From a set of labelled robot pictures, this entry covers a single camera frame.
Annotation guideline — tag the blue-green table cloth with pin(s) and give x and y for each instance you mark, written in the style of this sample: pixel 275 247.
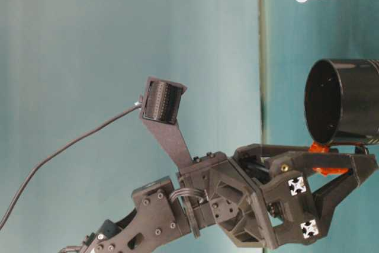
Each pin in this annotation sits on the blue-green table cloth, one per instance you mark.
pixel 296 28

